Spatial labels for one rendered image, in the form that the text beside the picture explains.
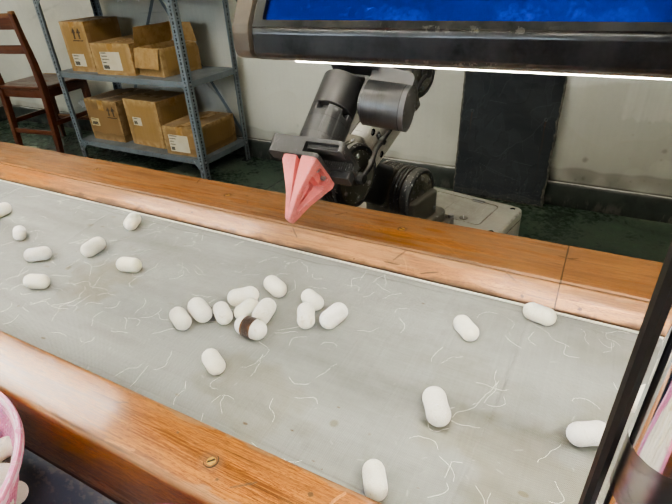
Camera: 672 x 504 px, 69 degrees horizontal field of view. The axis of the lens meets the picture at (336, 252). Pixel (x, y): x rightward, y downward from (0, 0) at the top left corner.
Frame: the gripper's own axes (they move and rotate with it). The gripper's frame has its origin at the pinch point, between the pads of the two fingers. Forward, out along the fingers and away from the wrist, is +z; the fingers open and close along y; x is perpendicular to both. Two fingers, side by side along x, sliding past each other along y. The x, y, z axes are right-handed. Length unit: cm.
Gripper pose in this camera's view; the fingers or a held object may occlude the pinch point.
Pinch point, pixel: (291, 215)
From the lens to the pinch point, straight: 60.5
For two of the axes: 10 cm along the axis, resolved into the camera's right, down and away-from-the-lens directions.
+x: 3.4, 3.5, 8.7
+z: -3.3, 9.1, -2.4
